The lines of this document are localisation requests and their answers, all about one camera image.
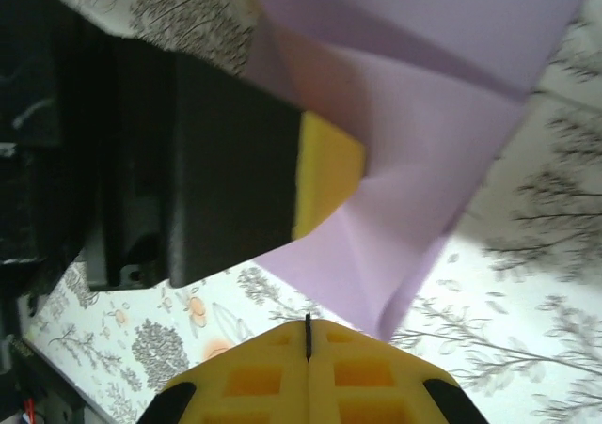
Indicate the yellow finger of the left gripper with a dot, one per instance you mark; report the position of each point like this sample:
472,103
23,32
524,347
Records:
244,170

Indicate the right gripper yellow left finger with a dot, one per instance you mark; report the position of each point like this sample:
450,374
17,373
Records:
254,386

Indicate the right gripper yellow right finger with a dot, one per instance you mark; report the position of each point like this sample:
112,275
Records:
367,386

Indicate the purple paper sheet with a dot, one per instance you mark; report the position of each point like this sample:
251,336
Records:
423,43

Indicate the floral table mat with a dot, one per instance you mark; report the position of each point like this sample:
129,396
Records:
517,349

